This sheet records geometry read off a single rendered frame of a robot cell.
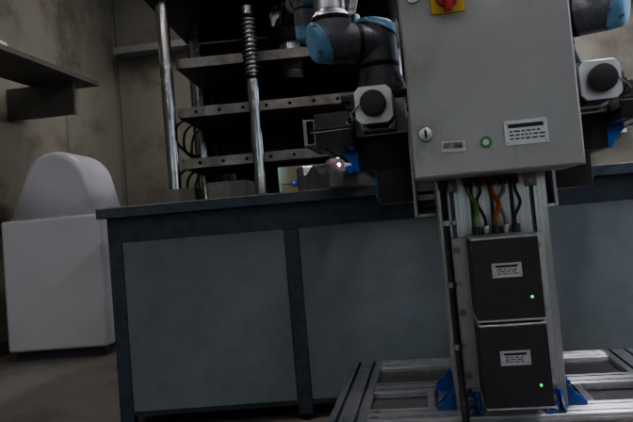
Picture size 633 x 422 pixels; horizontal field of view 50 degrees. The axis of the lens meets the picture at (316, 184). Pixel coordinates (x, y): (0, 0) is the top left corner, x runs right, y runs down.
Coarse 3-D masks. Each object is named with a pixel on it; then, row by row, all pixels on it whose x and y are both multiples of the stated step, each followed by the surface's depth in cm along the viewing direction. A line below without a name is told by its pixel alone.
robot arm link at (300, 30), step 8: (296, 8) 219; (304, 8) 218; (312, 8) 219; (296, 16) 219; (304, 16) 218; (312, 16) 218; (296, 24) 219; (304, 24) 217; (296, 32) 220; (304, 32) 217; (304, 40) 219
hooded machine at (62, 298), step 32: (64, 160) 405; (96, 160) 442; (32, 192) 405; (64, 192) 404; (96, 192) 412; (32, 224) 401; (64, 224) 399; (96, 224) 398; (32, 256) 400; (64, 256) 398; (96, 256) 397; (32, 288) 399; (64, 288) 398; (96, 288) 396; (32, 320) 398; (64, 320) 397; (96, 320) 395; (32, 352) 401; (64, 352) 400; (96, 352) 398
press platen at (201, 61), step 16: (288, 48) 329; (304, 48) 328; (176, 64) 331; (192, 64) 331; (208, 64) 330; (224, 64) 330; (240, 64) 333; (272, 64) 339; (288, 64) 342; (304, 64) 345; (320, 64) 348; (336, 64) 351; (352, 64) 354; (192, 80) 360; (208, 80) 363; (224, 80) 366; (240, 80) 370; (272, 80) 377; (304, 80) 384; (320, 80) 388; (336, 80) 392
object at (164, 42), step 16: (160, 16) 322; (160, 32) 322; (160, 48) 322; (192, 48) 391; (400, 48) 318; (160, 64) 322; (400, 64) 385; (176, 128) 322; (176, 144) 321; (176, 160) 320; (176, 176) 319; (208, 176) 388
